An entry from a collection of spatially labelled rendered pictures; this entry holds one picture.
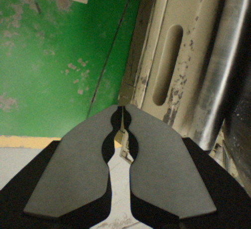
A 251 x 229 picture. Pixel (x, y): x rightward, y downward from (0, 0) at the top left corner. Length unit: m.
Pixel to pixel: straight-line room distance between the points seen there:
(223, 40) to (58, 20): 0.91
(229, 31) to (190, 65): 0.07
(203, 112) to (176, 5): 0.15
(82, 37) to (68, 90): 0.32
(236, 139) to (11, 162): 1.18
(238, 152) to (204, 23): 0.17
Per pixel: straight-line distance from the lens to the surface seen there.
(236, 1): 0.29
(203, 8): 0.29
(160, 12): 0.32
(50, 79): 1.11
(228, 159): 0.27
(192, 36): 0.28
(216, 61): 0.28
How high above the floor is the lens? 1.01
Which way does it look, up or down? 43 degrees down
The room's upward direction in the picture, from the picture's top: 119 degrees clockwise
